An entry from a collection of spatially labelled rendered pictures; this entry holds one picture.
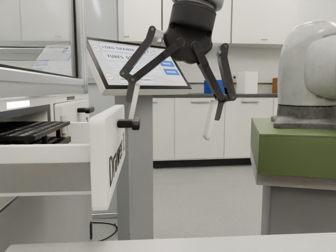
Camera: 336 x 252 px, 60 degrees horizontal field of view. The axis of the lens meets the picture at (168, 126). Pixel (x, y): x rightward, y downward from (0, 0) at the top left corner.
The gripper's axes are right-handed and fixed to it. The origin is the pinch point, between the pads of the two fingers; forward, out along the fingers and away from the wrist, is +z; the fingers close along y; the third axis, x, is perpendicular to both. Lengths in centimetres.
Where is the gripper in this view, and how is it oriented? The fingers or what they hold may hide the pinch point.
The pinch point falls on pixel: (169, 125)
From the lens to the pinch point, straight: 50.9
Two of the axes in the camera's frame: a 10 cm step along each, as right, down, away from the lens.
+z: -2.1, 9.7, 1.1
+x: 0.7, 1.2, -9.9
